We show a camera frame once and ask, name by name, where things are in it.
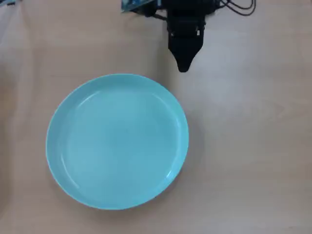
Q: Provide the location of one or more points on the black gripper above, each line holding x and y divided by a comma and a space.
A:
186, 24

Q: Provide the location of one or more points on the light blue plate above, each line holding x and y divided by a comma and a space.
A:
117, 143

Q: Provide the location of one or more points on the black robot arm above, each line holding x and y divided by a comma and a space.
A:
180, 6

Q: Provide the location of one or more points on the teal circuit board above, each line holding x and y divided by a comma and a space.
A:
136, 4

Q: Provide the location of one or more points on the white and blue object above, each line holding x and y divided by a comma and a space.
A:
7, 2

